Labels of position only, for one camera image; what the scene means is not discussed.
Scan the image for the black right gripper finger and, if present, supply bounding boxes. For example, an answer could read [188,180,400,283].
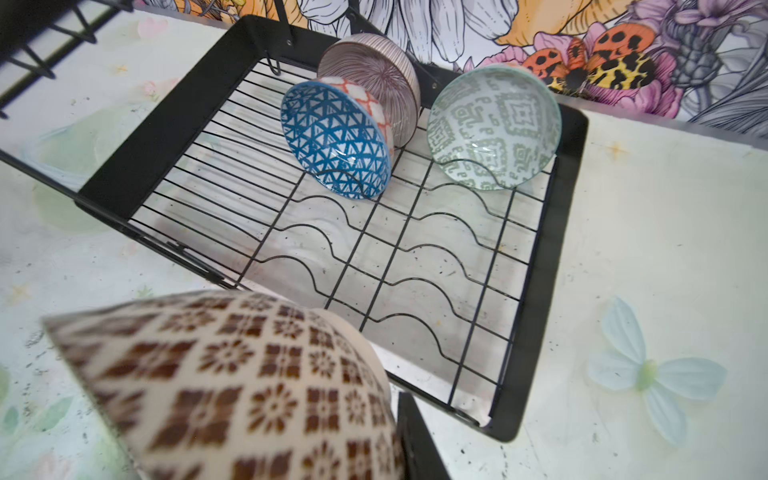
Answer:
[397,392,450,480]

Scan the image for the brown lattice pattern bowl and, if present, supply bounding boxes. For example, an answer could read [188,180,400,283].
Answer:
[43,290,405,479]

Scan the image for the blue triangle pattern bowl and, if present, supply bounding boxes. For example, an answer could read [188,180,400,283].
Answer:
[280,76,395,200]

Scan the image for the green patterned bowl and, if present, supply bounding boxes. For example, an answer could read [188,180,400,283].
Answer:
[427,64,563,191]

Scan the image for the purple striped bowl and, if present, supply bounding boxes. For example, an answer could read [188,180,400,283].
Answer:
[317,33,421,148]

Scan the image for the black wire dish rack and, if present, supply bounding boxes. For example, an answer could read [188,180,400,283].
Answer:
[1,15,589,442]

